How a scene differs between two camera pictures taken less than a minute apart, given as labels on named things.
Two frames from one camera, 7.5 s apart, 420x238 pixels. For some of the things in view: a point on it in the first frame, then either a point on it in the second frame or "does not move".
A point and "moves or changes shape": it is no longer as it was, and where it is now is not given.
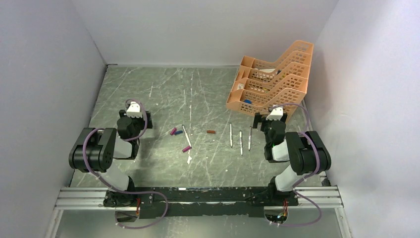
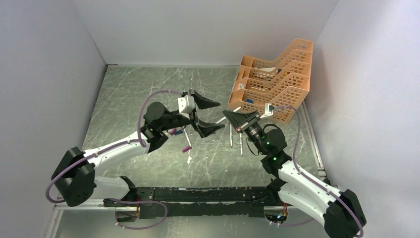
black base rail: (199, 202) does not move
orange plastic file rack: (261, 84) does not move
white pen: (189, 143) does not move
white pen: (231, 134) does not move
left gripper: (149, 123) -> (204, 129)
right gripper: (260, 118) -> (236, 119)
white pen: (249, 138) moves or changes shape
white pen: (240, 141) does not move
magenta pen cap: (186, 148) does not move
